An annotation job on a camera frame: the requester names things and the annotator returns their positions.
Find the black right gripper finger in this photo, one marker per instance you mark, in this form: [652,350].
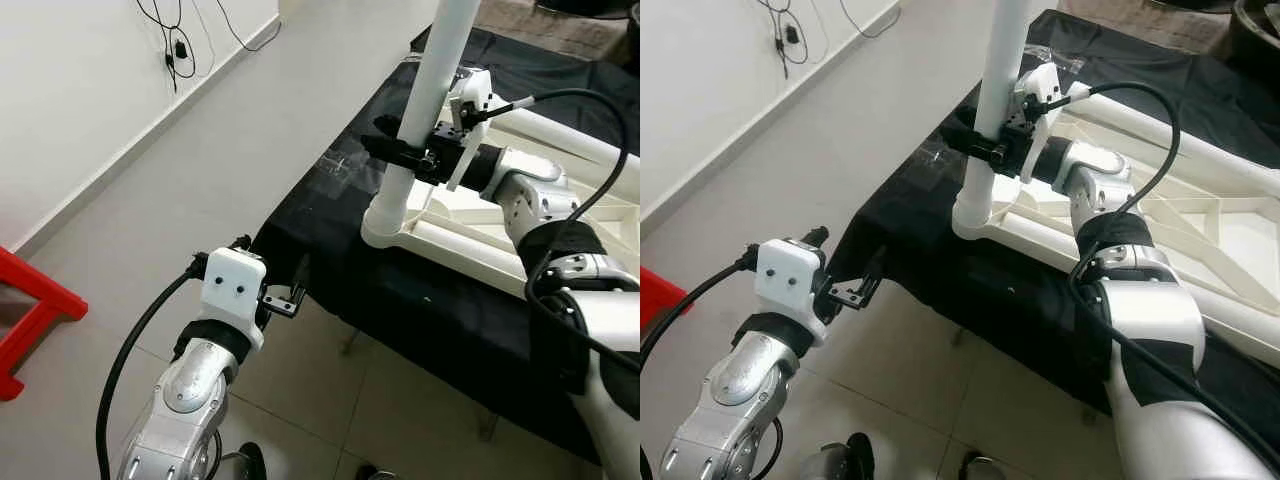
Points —
[961,117]
[970,148]
[400,154]
[390,126]

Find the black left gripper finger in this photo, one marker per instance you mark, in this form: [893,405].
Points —
[874,270]
[300,275]

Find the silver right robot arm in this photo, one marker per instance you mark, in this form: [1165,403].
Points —
[1140,300]
[540,195]

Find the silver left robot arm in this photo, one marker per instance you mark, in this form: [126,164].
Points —
[740,390]
[180,400]

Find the white plastic table top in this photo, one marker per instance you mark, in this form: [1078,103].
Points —
[470,262]
[1020,238]

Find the black tablecloth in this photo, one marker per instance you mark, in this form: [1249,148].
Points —
[1000,310]
[430,300]

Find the grey stone ledge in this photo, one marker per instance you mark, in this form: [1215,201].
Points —
[1150,25]
[560,35]

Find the black left robot foot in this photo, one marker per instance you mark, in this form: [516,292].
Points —
[835,460]
[250,462]

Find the red plastic stool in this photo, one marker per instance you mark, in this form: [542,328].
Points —
[40,290]
[660,300]

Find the black charger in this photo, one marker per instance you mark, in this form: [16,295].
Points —
[181,48]
[791,35]

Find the black wok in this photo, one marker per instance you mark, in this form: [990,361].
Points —
[1260,30]
[590,6]

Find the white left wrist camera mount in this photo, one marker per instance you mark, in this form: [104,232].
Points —
[790,280]
[232,285]

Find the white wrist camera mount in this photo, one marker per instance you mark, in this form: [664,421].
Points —
[1040,85]
[472,92]
[790,280]
[232,285]

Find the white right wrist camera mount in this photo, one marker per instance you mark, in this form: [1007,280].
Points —
[472,92]
[1040,85]

